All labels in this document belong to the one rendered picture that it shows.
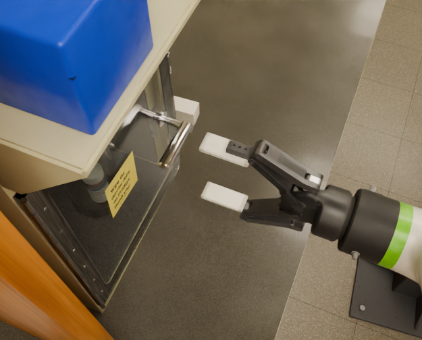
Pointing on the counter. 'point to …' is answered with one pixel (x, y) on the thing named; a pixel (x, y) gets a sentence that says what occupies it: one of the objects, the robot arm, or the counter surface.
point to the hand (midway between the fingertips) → (210, 170)
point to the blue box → (64, 56)
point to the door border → (69, 248)
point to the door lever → (173, 139)
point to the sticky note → (121, 185)
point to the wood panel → (29, 287)
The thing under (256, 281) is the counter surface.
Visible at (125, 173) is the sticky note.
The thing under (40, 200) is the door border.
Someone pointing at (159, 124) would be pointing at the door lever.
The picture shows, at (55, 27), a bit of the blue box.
